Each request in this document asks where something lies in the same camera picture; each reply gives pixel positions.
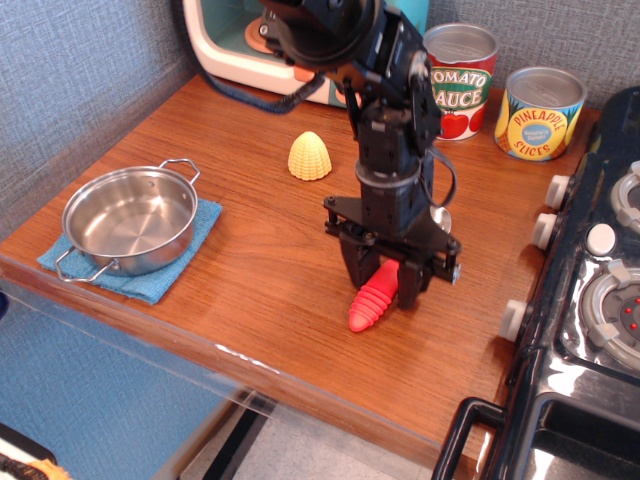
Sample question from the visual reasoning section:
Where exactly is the steel pan with handles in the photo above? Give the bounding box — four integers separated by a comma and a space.
54, 158, 201, 283

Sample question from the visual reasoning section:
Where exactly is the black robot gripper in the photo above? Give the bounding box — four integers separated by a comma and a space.
323, 177, 437, 310

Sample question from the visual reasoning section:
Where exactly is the blue cloth mat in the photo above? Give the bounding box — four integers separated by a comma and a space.
38, 200, 223, 305

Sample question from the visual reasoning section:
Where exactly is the tomato sauce can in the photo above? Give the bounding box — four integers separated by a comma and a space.
423, 23, 498, 141

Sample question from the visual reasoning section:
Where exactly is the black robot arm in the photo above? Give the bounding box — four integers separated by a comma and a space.
265, 1, 461, 310

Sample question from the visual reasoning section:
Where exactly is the black toy stove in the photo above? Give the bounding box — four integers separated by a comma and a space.
433, 87, 639, 479

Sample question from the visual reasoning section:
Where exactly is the orange object bottom left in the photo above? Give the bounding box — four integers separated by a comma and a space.
1, 457, 71, 480

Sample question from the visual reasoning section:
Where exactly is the red handled metal spoon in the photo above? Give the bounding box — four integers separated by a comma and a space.
339, 207, 461, 332

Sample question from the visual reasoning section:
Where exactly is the teal toy microwave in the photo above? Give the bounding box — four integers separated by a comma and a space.
181, 1, 431, 108

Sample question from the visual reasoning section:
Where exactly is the pineapple slices can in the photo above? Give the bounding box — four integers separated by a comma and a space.
494, 66, 587, 162

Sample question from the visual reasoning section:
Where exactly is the yellow toy corn piece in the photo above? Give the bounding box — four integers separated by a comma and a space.
287, 131, 332, 181

